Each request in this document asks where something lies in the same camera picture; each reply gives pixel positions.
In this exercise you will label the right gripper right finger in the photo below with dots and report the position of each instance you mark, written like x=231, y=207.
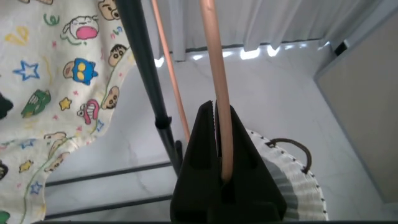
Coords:
x=255, y=193

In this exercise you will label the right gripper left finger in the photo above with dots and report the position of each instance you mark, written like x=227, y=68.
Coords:
x=196, y=186

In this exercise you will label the pink clothes hanger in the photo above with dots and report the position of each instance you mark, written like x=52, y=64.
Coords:
x=217, y=62

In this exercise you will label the cream printed garment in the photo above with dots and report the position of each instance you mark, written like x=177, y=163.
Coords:
x=46, y=77

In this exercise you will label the white laundry basket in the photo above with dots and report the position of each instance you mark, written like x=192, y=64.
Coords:
x=298, y=189

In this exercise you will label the black clothes rack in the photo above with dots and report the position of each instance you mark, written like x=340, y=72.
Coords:
x=143, y=56

